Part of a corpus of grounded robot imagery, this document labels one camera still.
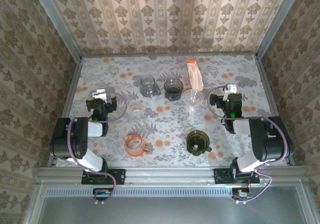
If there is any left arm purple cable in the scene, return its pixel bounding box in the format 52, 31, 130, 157
66, 90, 128, 204

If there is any grey coffee dripper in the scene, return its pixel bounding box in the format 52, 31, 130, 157
163, 76, 184, 101

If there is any aluminium table side rail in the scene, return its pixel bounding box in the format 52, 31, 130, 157
254, 55, 296, 165
46, 56, 84, 167

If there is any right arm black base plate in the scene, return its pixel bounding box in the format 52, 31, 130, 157
214, 168, 260, 185

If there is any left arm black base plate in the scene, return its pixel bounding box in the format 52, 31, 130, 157
81, 168, 126, 185

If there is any clear glass server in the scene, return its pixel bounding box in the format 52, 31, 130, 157
127, 101, 146, 124

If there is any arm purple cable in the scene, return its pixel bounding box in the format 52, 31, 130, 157
66, 90, 128, 204
208, 85, 288, 204

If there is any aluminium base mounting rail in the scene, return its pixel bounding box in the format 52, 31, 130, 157
37, 166, 311, 185

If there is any slotted grey cable duct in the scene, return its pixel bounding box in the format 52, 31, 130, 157
46, 186, 235, 197

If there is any green coffee dripper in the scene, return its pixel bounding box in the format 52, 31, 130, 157
186, 130, 213, 156

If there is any coffee filter package orange top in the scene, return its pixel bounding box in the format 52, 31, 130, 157
186, 60, 205, 91

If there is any aluminium table end rail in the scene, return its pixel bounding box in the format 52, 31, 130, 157
81, 53, 257, 59

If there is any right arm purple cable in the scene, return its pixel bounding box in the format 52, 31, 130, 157
208, 85, 288, 204

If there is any grey glass server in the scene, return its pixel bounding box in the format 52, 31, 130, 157
139, 75, 162, 98

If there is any aluminium frame post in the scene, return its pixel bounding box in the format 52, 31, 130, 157
28, 0, 84, 61
255, 0, 299, 59

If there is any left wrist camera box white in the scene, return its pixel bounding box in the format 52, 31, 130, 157
91, 90, 109, 102

